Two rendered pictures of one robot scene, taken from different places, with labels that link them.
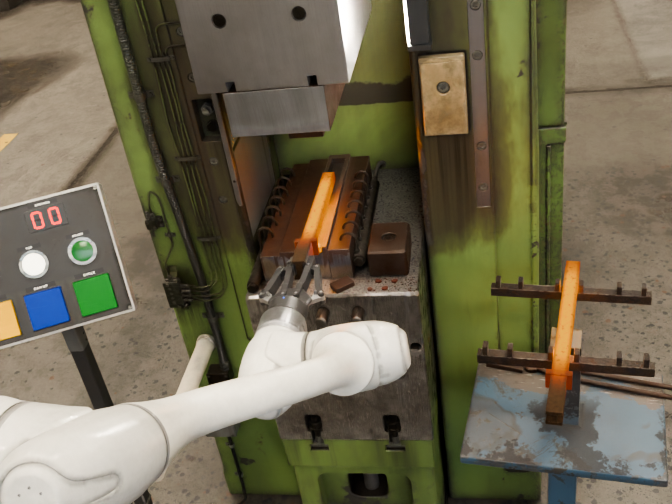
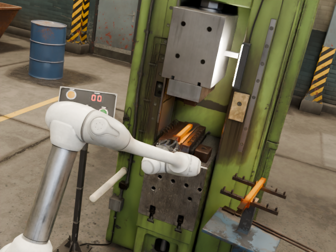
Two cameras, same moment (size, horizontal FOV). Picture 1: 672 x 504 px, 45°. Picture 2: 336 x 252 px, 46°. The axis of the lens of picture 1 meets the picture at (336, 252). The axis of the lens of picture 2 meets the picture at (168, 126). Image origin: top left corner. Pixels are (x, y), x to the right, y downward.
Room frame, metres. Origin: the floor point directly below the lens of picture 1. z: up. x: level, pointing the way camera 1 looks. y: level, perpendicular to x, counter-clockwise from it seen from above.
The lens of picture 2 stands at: (-0.74, 0.03, 1.90)
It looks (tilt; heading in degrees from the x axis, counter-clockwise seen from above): 20 degrees down; 2
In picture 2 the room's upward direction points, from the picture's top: 10 degrees clockwise
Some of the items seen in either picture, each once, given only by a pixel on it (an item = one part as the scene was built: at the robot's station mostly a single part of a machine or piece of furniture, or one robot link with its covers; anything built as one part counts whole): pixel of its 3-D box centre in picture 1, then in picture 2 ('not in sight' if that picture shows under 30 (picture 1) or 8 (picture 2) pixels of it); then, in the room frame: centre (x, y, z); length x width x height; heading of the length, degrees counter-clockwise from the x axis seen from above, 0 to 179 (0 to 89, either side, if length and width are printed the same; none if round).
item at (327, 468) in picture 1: (376, 423); (172, 230); (1.68, -0.03, 0.23); 0.55 x 0.37 x 0.47; 167
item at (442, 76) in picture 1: (443, 95); (238, 106); (1.53, -0.27, 1.27); 0.09 x 0.02 x 0.17; 77
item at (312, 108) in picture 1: (295, 70); (193, 84); (1.68, 0.02, 1.32); 0.42 x 0.20 x 0.10; 167
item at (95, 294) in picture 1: (95, 294); not in sight; (1.42, 0.51, 1.01); 0.07 x 0.05 x 0.07; 102
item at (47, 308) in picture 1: (47, 308); not in sight; (1.40, 0.61, 1.01); 0.07 x 0.05 x 0.07; 102
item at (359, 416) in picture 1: (357, 297); (183, 174); (1.68, -0.03, 0.69); 0.56 x 0.38 x 0.45; 167
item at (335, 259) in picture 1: (320, 212); (183, 136); (1.68, 0.02, 0.96); 0.42 x 0.20 x 0.09; 167
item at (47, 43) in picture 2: not in sight; (47, 49); (5.74, 2.55, 0.44); 0.59 x 0.59 x 0.88
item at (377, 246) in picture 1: (390, 248); (203, 153); (1.50, -0.12, 0.95); 0.12 x 0.08 x 0.06; 167
